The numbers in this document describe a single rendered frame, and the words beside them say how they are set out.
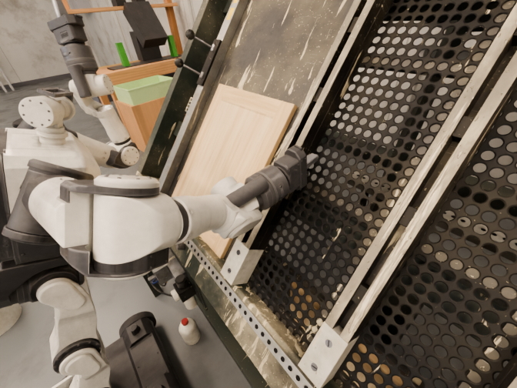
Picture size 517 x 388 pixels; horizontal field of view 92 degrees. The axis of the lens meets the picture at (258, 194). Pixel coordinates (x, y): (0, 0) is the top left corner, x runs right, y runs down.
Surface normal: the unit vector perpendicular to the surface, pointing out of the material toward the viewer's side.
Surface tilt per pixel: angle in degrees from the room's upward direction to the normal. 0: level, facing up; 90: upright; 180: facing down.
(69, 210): 78
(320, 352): 51
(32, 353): 0
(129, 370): 0
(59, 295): 90
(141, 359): 0
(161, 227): 73
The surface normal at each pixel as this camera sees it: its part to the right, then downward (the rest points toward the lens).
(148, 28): 0.55, -0.15
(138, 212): 0.36, 0.14
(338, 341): -0.64, -0.17
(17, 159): 0.60, -0.38
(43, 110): 0.18, 0.42
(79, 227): 0.76, 0.14
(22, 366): -0.07, -0.79
